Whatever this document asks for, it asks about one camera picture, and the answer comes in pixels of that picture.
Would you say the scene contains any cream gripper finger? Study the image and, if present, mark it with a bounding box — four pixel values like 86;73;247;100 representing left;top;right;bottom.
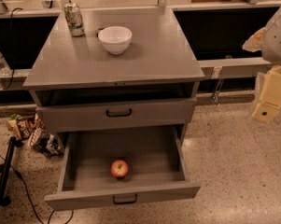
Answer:
252;66;281;123
242;28;266;52

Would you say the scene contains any red apple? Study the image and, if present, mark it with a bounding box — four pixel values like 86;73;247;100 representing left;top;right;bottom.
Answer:
110;160;129;178

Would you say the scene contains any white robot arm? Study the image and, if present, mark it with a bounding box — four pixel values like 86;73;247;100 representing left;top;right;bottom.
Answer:
242;7;281;123

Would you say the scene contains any closed grey upper drawer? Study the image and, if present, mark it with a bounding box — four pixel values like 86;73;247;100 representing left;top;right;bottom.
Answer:
36;99;196;133

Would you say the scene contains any grey drawer cabinet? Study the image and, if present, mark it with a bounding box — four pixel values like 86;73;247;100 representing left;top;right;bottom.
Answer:
22;7;206;142

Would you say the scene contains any open grey bottom drawer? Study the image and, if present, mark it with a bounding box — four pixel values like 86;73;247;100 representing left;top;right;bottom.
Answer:
45;126;200;210

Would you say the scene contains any white ceramic bowl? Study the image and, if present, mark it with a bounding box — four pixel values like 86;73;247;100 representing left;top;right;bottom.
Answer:
98;26;133;54

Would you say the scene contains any green soda can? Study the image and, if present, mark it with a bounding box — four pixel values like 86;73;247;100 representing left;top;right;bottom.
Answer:
63;3;84;36

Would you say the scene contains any checkered snack bag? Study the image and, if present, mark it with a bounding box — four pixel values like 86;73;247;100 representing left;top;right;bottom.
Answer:
27;119;63;157

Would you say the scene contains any brown snack bag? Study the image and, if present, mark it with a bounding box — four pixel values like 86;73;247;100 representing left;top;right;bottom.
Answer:
7;114;37;140

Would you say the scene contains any clear plastic bottle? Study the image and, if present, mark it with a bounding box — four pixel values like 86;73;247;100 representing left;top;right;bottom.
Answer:
0;52;12;77

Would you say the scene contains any black stand leg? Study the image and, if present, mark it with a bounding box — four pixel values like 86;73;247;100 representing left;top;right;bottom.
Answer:
0;136;16;206

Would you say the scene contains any grey metal rail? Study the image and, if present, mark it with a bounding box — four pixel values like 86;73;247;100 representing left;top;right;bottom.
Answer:
199;57;272;79

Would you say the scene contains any black hanging cable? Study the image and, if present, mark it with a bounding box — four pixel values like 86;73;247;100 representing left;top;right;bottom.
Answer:
3;7;24;91

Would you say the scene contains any black floor cable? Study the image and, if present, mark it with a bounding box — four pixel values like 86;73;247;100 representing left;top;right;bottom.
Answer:
0;138;75;224

